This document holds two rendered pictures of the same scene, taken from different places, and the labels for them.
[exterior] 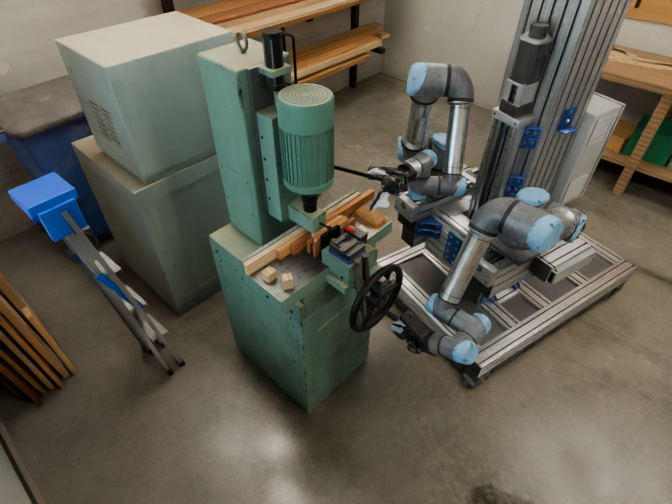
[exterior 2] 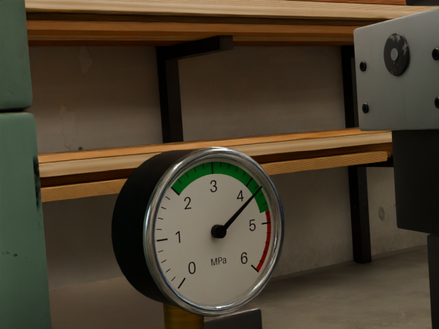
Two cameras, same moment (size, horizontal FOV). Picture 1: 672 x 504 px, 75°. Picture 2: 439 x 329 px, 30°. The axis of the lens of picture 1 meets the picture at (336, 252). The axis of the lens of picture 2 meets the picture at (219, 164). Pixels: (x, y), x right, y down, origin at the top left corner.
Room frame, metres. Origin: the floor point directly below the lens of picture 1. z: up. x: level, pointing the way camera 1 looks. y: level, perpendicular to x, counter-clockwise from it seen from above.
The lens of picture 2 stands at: (1.02, -0.31, 0.70)
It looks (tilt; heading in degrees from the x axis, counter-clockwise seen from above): 3 degrees down; 12
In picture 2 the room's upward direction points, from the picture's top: 4 degrees counter-clockwise
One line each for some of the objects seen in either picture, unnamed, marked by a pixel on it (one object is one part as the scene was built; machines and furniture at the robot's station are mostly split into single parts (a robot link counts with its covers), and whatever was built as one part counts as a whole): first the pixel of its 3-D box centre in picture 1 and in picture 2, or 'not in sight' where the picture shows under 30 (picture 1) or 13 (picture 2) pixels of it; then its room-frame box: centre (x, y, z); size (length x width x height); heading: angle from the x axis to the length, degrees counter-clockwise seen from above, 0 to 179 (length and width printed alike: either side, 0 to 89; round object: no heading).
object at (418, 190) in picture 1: (422, 185); not in sight; (1.46, -0.34, 1.03); 0.11 x 0.08 x 0.11; 85
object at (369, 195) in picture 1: (329, 221); not in sight; (1.36, 0.03, 0.92); 0.54 x 0.02 x 0.04; 137
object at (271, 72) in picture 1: (272, 60); not in sight; (1.38, 0.20, 1.54); 0.08 x 0.08 x 0.17; 47
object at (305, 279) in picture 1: (331, 256); not in sight; (1.21, 0.02, 0.87); 0.61 x 0.30 x 0.06; 137
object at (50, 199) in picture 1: (114, 293); not in sight; (1.27, 0.96, 0.58); 0.27 x 0.25 x 1.16; 140
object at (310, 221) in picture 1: (307, 216); not in sight; (1.30, 0.11, 0.99); 0.14 x 0.07 x 0.09; 47
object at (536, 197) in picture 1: (530, 206); not in sight; (1.38, -0.76, 0.98); 0.13 x 0.12 x 0.14; 46
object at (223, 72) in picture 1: (255, 151); not in sight; (1.49, 0.31, 1.16); 0.22 x 0.22 x 0.72; 47
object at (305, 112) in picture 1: (307, 140); not in sight; (1.29, 0.10, 1.32); 0.18 x 0.18 x 0.31
